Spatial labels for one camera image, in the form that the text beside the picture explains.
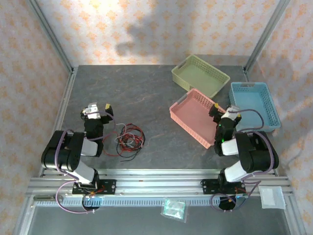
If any black cable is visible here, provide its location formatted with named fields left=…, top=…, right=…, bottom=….
left=116, top=137, right=145, bottom=163

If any blue perforated plastic basket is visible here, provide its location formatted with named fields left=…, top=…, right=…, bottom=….
left=228, top=82, right=281, bottom=133

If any pink perforated plastic basket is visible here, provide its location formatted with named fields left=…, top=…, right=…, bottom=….
left=169, top=88, right=227, bottom=149

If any green perforated plastic basket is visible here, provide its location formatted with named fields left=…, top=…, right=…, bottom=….
left=171, top=54, right=231, bottom=99

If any white plastic packet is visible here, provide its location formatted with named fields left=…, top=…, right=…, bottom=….
left=258, top=186, right=287, bottom=210

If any clear bag of green parts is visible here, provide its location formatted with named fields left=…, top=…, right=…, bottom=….
left=160, top=197, right=188, bottom=224

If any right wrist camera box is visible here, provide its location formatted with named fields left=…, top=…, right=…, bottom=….
left=224, top=105, right=242, bottom=121

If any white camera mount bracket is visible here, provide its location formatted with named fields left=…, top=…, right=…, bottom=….
left=81, top=103, right=101, bottom=120

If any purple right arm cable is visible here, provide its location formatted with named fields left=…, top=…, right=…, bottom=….
left=210, top=109, right=276, bottom=213

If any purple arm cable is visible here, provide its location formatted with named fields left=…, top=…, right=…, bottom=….
left=210, top=109, right=276, bottom=213
left=55, top=111, right=117, bottom=213

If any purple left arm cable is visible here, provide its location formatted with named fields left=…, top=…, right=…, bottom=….
left=55, top=111, right=117, bottom=213

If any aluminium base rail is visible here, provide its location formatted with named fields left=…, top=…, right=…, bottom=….
left=26, top=168, right=293, bottom=196

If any aluminium frame post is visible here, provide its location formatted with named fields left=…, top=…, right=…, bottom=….
left=244, top=0, right=292, bottom=74
left=25, top=0, right=75, bottom=74

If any grey slotted cable duct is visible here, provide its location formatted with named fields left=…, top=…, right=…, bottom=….
left=33, top=195, right=246, bottom=208

